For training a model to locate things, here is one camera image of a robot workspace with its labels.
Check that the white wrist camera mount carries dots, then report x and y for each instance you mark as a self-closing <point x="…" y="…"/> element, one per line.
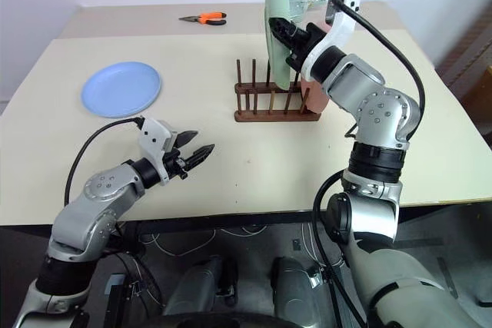
<point x="151" y="138"/>
<point x="340" y="24"/>

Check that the pink plate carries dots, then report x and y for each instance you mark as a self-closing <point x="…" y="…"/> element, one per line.
<point x="314" y="97"/>

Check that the silver metal bracket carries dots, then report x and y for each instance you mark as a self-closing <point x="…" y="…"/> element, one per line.
<point x="300" y="5"/>

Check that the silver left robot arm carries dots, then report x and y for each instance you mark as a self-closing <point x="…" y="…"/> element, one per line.
<point x="96" y="205"/>

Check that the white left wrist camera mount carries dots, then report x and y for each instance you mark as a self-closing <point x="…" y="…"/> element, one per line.
<point x="151" y="138"/>

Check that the wooden dish rack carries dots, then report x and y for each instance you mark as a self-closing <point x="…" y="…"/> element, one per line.
<point x="269" y="114"/>

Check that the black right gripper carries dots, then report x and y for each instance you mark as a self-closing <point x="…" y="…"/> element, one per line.
<point x="305" y="38"/>

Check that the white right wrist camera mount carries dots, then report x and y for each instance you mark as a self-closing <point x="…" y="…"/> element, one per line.
<point x="340" y="24"/>

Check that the black box under table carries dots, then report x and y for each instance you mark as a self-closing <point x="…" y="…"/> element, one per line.
<point x="114" y="297"/>

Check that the green plate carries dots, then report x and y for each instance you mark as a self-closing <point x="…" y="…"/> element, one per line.
<point x="277" y="1"/>

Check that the brown wooden cabinet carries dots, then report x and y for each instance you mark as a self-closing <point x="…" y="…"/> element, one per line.
<point x="471" y="55"/>

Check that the dark rounded robot leg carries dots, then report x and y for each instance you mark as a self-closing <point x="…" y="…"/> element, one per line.
<point x="196" y="285"/>
<point x="296" y="289"/>

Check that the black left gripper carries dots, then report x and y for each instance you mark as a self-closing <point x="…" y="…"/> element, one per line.
<point x="175" y="161"/>

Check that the blue plate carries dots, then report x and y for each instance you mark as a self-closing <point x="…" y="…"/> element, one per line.
<point x="121" y="89"/>

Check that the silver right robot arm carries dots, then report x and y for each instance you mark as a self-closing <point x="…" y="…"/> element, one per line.
<point x="380" y="113"/>

